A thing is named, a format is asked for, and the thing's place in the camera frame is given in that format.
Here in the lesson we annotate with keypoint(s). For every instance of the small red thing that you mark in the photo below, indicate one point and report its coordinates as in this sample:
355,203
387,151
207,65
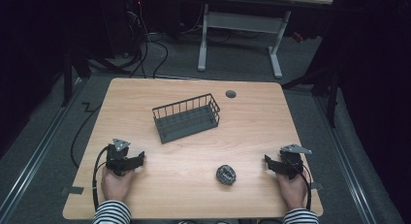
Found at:
298,37

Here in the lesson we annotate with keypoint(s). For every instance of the black metal stand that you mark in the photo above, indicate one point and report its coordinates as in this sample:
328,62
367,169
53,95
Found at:
331,94
68,78

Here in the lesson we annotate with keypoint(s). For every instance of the metal floor rail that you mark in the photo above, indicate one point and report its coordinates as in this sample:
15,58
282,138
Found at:
35,159
347,166

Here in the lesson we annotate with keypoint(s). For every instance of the white-framed desk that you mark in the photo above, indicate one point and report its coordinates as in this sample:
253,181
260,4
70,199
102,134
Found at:
242,22

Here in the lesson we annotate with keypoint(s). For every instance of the person's left hand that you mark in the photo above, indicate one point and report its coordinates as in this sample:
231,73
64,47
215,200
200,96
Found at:
115,185

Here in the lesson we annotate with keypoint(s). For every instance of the grey tape strip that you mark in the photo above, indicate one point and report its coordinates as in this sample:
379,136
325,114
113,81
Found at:
73,190
317,186

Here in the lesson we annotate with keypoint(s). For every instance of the grey steel wool scrubber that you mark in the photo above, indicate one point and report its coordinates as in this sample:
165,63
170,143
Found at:
226,174

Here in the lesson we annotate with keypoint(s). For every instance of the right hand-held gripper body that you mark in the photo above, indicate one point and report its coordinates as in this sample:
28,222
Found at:
292,162

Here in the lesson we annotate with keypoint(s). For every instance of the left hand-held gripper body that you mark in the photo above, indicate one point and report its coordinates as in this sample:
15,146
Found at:
116,157

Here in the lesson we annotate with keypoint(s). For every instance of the black computer tower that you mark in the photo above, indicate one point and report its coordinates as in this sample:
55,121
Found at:
121,26

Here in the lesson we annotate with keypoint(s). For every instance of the person's right hand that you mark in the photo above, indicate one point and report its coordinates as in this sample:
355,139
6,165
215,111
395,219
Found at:
292,191

